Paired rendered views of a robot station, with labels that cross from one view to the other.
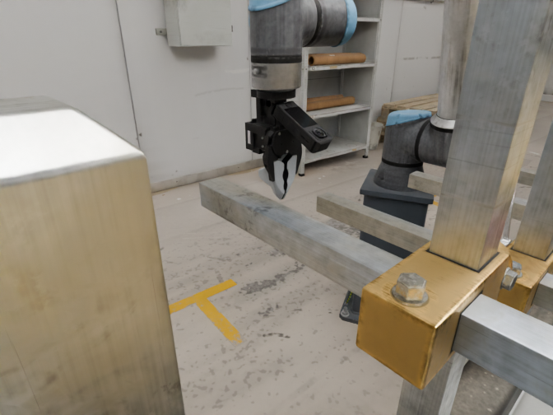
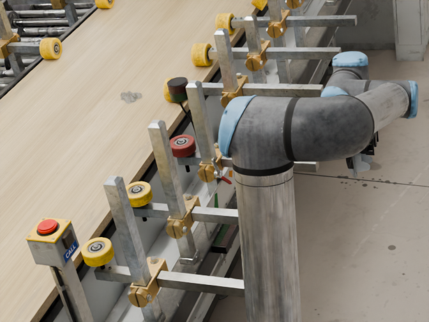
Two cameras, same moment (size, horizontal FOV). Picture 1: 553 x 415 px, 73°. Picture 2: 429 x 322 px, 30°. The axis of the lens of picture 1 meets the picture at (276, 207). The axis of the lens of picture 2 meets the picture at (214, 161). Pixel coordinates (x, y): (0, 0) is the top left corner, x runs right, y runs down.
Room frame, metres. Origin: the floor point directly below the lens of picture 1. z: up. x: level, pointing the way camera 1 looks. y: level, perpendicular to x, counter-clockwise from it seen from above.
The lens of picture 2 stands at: (2.27, -1.03, 2.14)
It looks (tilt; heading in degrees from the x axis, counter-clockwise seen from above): 32 degrees down; 159
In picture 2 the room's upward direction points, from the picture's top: 12 degrees counter-clockwise
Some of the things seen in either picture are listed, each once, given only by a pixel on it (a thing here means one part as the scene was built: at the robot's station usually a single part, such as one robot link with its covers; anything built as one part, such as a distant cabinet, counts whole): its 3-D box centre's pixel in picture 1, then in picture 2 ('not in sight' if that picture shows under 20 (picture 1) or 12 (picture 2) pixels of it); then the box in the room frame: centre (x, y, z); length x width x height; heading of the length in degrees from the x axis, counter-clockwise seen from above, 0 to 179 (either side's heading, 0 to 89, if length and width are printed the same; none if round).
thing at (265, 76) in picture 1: (275, 76); not in sight; (0.70, 0.00, 1.05); 0.10 x 0.09 x 0.05; 133
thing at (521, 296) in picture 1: (523, 274); (212, 163); (0.39, -0.31, 0.85); 0.14 x 0.06 x 0.05; 132
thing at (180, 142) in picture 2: not in sight; (184, 155); (0.30, -0.36, 0.85); 0.08 x 0.08 x 0.11
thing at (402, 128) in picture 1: (408, 135); not in sight; (1.34, -0.48, 0.79); 0.17 x 0.15 x 0.18; 41
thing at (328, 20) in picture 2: not in sight; (287, 21); (-0.11, 0.28, 0.95); 0.50 x 0.04 x 0.04; 42
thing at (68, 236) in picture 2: not in sight; (67, 239); (0.94, -0.86, 1.20); 0.03 x 0.01 x 0.03; 132
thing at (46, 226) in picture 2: not in sight; (47, 227); (0.91, -0.89, 1.22); 0.04 x 0.04 x 0.02
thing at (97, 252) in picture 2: not in sight; (101, 262); (0.61, -0.75, 0.85); 0.08 x 0.08 x 0.11
